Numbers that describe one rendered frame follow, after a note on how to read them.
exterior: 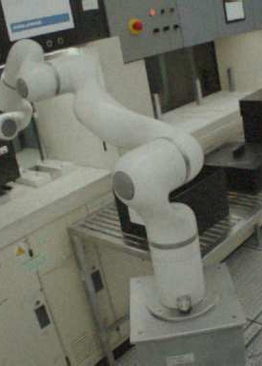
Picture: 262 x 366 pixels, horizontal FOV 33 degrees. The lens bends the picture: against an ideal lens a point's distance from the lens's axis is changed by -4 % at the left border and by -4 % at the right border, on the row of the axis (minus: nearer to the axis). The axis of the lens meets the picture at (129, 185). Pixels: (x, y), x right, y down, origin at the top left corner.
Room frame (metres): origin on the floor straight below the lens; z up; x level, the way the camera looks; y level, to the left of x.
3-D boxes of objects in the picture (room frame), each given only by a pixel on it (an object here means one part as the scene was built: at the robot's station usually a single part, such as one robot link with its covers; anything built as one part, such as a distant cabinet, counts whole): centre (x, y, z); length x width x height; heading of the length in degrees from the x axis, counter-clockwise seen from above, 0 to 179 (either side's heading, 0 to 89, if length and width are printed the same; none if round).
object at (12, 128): (1.52, 0.40, 1.19); 0.13 x 0.09 x 0.08; 41
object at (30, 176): (1.88, 0.36, 0.89); 0.22 x 0.21 x 0.04; 41
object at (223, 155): (1.68, -0.46, 0.83); 0.29 x 0.29 x 0.13; 44
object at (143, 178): (0.93, -0.05, 1.07); 0.19 x 0.12 x 0.24; 130
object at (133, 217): (1.40, -0.13, 0.85); 0.28 x 0.28 x 0.17; 40
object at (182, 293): (0.95, -0.08, 0.85); 0.19 x 0.19 x 0.18
